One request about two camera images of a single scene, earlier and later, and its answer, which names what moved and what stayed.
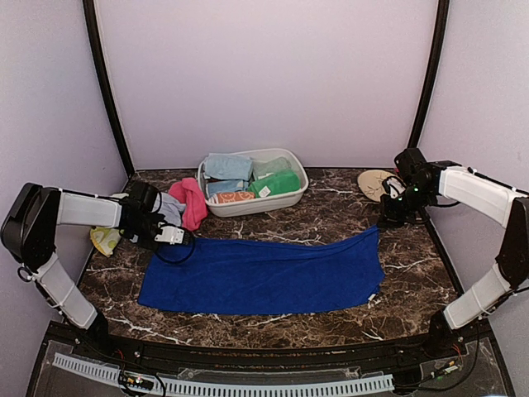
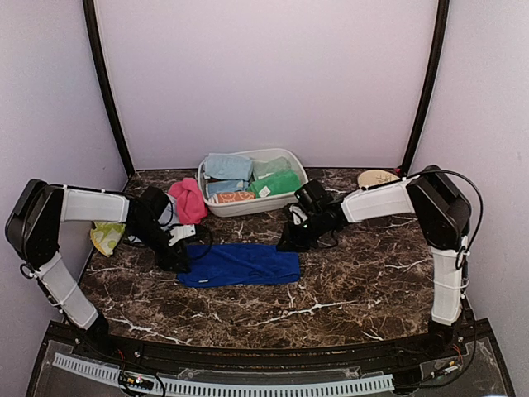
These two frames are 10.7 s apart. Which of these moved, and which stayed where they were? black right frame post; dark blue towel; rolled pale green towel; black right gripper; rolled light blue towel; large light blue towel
Moved: dark blue towel; black right gripper
Stayed: large light blue towel; rolled light blue towel; rolled pale green towel; black right frame post
